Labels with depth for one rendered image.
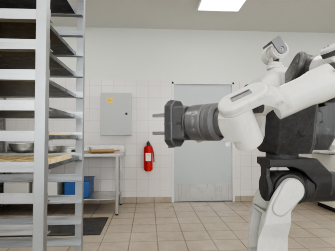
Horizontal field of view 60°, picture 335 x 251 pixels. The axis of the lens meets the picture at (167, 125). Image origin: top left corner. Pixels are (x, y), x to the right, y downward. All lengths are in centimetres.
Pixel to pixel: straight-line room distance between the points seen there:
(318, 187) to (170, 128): 65
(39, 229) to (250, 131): 63
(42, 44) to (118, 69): 424
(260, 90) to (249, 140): 11
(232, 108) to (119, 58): 464
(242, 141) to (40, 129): 55
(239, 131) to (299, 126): 49
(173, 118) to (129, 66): 442
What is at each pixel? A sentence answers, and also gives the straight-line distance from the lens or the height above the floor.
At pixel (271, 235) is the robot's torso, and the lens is 116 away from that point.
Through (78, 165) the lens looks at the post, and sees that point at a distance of 133.
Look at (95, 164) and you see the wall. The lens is 508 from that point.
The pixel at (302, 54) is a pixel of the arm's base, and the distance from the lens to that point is 97.
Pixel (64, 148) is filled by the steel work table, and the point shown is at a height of 94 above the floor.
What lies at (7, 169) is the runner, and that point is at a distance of 96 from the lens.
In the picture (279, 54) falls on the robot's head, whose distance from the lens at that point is 116.
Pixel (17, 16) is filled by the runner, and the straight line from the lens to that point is 101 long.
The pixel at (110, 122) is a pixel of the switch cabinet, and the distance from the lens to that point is 482.
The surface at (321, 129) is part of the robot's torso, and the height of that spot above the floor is 116.
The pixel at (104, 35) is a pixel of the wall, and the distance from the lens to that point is 532.
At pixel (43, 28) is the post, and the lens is 94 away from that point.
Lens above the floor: 114
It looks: 2 degrees up
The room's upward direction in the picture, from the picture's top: straight up
